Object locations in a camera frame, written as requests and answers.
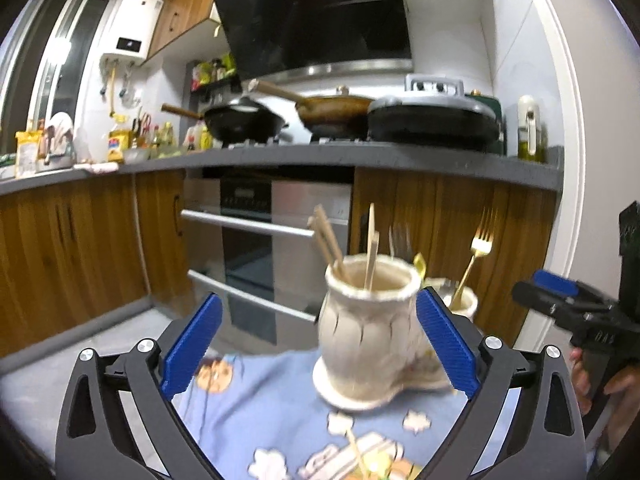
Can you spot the white cloth bag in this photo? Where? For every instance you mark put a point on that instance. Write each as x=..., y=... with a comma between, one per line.
x=61, y=132

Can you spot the wall spice rack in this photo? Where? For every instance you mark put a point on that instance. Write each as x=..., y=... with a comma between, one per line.
x=212, y=85

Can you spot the gold fork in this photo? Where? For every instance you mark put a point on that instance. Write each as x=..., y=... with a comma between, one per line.
x=482, y=245

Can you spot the gas stove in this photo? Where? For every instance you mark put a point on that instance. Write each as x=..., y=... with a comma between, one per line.
x=300, y=141

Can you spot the oil bottle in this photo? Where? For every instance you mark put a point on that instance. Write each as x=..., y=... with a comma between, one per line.
x=530, y=145

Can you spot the wooden base cabinet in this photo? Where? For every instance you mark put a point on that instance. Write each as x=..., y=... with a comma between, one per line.
x=75, y=250
x=425, y=200

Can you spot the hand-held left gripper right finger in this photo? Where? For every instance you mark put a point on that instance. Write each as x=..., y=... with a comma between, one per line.
x=447, y=345

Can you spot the cluster of seasoning bottles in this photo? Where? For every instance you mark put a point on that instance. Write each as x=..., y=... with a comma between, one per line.
x=175, y=140

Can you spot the crumpled rag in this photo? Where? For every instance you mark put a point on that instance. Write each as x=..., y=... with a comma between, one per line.
x=97, y=167

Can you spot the black electric griddle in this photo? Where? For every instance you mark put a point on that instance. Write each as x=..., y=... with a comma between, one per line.
x=430, y=122

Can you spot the white ceramic floral utensil holder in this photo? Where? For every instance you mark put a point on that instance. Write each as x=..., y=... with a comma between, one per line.
x=365, y=340

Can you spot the yellow packet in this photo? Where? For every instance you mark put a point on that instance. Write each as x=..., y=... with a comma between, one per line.
x=119, y=147

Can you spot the grey kitchen countertop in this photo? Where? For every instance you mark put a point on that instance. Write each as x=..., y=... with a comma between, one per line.
x=350, y=157

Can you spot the person's right hand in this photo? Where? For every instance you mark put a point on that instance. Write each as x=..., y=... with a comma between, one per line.
x=581, y=380

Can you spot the wooden chopstick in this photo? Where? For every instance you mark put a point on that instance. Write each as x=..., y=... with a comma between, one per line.
x=330, y=235
x=326, y=250
x=354, y=452

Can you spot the black wok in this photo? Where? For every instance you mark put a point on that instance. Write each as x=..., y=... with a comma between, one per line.
x=245, y=122

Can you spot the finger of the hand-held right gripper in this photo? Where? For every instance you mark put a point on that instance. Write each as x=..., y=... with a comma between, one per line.
x=537, y=297
x=555, y=282

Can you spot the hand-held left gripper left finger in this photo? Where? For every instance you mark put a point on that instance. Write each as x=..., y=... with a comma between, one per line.
x=192, y=345

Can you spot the wooden upper cabinet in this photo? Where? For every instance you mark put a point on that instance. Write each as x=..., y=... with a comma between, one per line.
x=185, y=5

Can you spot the thin wooden spatula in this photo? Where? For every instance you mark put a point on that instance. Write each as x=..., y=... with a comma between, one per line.
x=371, y=260

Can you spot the window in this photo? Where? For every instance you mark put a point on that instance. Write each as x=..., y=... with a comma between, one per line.
x=50, y=60

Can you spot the white water heater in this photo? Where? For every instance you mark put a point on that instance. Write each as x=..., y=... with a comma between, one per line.
x=132, y=25

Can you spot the stainless steel oven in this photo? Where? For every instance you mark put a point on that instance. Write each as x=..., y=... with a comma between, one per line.
x=295, y=200

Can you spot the black range hood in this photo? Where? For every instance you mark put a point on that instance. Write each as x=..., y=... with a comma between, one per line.
x=310, y=15

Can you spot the silver fork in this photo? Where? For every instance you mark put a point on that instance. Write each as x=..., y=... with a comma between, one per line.
x=401, y=245

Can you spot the yellow green utensil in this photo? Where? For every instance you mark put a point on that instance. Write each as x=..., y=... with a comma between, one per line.
x=420, y=262

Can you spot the blue printed cloth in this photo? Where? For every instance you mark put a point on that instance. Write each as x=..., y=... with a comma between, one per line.
x=280, y=410

